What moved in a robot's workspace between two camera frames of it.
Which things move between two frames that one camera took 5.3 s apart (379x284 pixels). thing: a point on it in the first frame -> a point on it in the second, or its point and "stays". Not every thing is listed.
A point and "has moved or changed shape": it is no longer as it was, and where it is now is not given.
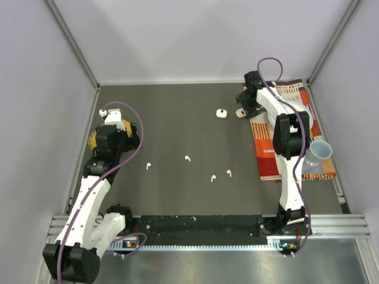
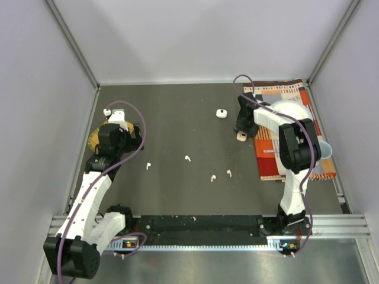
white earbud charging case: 221,113 stays
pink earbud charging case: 240,113 has moved or changed shape
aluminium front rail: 340,226 stays
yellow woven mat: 92,140 stays
